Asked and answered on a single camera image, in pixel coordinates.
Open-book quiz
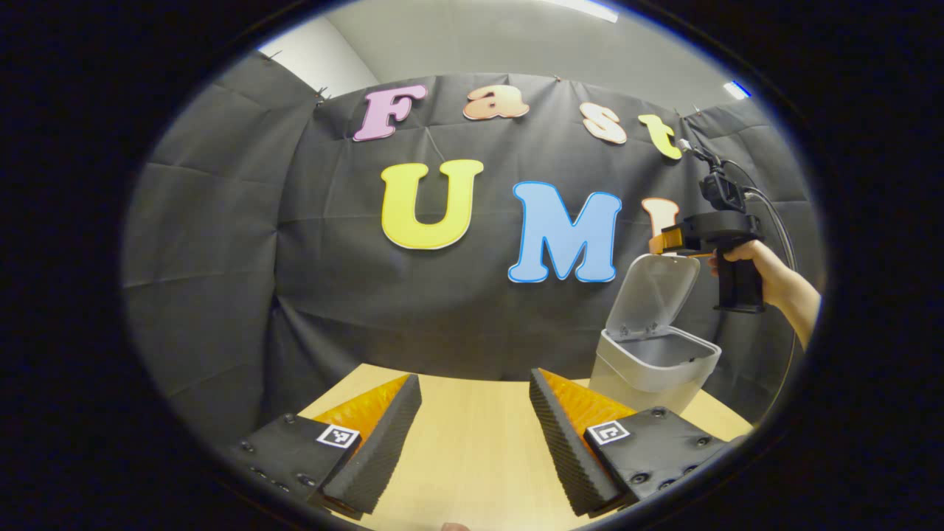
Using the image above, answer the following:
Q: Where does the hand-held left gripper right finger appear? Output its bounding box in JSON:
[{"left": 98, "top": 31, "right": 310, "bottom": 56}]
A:
[{"left": 529, "top": 369, "right": 727, "bottom": 517}]

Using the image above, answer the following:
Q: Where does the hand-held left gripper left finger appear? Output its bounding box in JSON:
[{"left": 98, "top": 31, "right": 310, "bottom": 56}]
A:
[{"left": 236, "top": 374, "right": 423, "bottom": 521}]

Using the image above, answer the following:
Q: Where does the white desktop garbage bin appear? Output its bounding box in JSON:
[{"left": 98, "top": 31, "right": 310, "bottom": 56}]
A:
[{"left": 588, "top": 253, "right": 722, "bottom": 415}]

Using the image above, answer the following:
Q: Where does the wooden desktop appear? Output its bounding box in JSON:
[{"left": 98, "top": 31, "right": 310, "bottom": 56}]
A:
[{"left": 299, "top": 363, "right": 753, "bottom": 531}]

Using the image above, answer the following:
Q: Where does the black backdrop cloth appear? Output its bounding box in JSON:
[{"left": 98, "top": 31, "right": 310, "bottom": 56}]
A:
[{"left": 122, "top": 52, "right": 827, "bottom": 451}]

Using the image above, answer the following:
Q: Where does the long ceiling light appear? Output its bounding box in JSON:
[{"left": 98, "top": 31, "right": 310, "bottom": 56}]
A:
[{"left": 544, "top": 0, "right": 620, "bottom": 24}]

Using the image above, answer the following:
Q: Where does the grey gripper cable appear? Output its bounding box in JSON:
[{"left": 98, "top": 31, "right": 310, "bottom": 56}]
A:
[{"left": 743, "top": 186, "right": 802, "bottom": 388}]

